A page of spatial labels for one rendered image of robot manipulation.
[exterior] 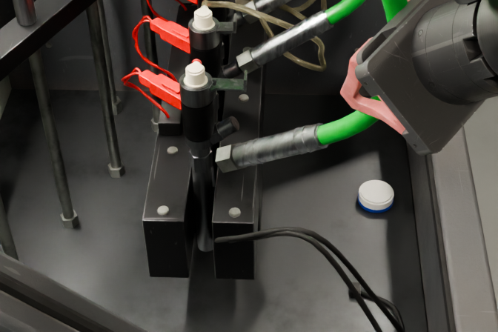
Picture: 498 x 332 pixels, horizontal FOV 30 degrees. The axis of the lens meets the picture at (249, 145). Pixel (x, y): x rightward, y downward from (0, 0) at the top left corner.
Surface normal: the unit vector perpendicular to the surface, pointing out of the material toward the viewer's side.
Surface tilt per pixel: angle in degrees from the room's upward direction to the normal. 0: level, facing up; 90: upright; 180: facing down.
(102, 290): 0
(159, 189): 0
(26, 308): 43
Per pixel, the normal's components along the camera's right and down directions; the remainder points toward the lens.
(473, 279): -0.01, -0.73
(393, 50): 0.41, -0.11
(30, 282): 0.67, -0.52
